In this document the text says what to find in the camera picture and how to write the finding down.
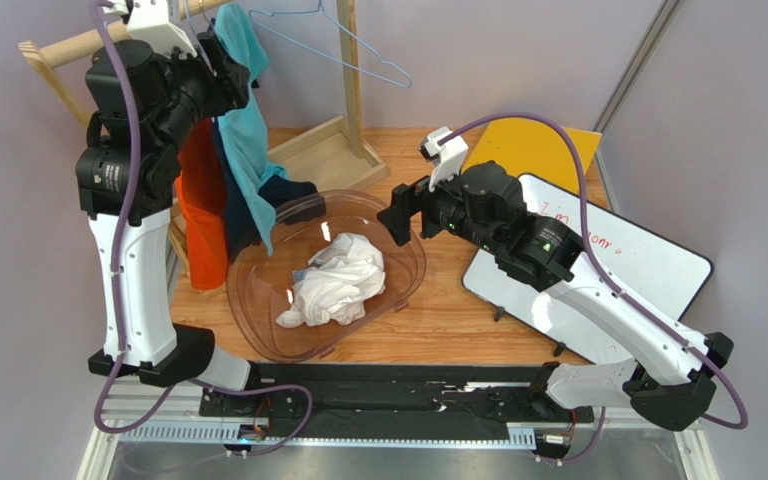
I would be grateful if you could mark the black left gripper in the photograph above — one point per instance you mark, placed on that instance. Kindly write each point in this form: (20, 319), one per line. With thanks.
(228, 88)

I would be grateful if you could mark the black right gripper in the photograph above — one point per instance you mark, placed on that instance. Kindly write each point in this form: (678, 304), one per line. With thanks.
(414, 208)

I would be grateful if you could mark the turquoise t shirt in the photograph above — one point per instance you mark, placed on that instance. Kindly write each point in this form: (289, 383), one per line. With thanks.
(244, 137)

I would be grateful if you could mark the white t shirt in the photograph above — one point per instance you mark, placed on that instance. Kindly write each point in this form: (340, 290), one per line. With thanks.
(336, 283)

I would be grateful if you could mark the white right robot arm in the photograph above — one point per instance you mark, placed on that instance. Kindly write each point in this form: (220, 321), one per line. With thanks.
(673, 372)

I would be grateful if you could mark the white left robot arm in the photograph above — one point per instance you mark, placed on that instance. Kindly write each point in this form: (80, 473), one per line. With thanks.
(125, 182)

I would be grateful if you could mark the orange t shirt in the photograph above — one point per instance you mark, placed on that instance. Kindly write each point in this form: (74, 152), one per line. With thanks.
(202, 196)

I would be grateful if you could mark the navy blue t shirt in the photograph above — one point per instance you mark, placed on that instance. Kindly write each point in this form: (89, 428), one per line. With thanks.
(277, 200)

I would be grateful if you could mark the wooden clothes rack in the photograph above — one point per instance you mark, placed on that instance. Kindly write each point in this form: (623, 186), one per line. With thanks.
(333, 155)

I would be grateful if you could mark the yellow binder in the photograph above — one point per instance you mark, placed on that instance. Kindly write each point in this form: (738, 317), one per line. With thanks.
(526, 147)

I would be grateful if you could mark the transparent brown plastic basket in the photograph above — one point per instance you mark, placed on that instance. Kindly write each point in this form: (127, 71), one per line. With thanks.
(259, 284)

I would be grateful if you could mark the white dry erase board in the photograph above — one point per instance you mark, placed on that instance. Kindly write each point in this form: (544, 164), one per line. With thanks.
(660, 274)

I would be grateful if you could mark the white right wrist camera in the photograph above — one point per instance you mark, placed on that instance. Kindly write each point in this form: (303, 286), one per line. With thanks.
(447, 158)

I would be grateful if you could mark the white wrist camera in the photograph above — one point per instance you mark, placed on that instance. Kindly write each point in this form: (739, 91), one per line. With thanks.
(447, 158)
(156, 23)

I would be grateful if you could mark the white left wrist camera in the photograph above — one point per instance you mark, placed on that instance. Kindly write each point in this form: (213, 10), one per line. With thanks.
(156, 23)

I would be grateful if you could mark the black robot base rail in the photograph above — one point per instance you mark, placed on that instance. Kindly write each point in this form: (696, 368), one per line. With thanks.
(386, 402)

